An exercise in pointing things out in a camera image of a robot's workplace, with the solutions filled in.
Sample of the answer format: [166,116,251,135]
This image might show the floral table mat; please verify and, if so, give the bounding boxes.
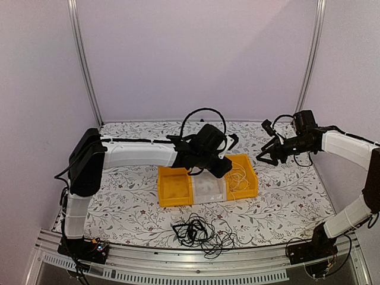
[65,122,335,248]

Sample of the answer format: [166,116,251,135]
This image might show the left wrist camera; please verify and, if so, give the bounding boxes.
[217,134,239,159]

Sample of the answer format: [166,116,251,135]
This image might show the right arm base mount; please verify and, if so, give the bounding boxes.
[285,223,338,278]

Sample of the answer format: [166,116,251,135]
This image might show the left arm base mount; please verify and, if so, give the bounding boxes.
[58,233,109,264]

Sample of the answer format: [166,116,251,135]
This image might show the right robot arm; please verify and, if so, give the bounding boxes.
[256,110,379,259]

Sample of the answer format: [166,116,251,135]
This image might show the left aluminium frame post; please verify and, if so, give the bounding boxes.
[67,0,104,126]

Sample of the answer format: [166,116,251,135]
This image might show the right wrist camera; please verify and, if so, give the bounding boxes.
[261,119,285,143]

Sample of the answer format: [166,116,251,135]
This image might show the black cable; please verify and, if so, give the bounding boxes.
[171,212,253,259]

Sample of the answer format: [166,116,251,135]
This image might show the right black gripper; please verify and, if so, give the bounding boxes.
[257,135,314,166]

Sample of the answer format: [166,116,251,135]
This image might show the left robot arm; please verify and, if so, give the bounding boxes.
[54,123,239,258]

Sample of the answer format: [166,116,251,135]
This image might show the left yellow bin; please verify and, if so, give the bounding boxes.
[157,166,194,207]

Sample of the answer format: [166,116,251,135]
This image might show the front aluminium rail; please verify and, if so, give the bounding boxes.
[24,230,372,284]

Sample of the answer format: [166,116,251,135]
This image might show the right yellow bin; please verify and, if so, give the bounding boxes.
[224,154,258,201]

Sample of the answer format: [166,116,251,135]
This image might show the white cable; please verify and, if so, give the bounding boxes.
[226,161,252,202]

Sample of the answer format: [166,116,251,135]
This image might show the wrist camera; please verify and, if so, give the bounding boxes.
[261,119,285,143]
[217,134,239,159]

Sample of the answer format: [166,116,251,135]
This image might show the right aluminium frame post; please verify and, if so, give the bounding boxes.
[294,0,326,113]

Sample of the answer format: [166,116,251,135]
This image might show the clear plastic bin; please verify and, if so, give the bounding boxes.
[191,172,227,204]

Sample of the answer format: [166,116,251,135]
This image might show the yellow bin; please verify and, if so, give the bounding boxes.
[224,154,258,201]
[157,166,194,207]

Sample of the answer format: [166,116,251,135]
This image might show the aluminium frame post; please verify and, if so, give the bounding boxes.
[67,0,104,126]
[294,0,326,113]

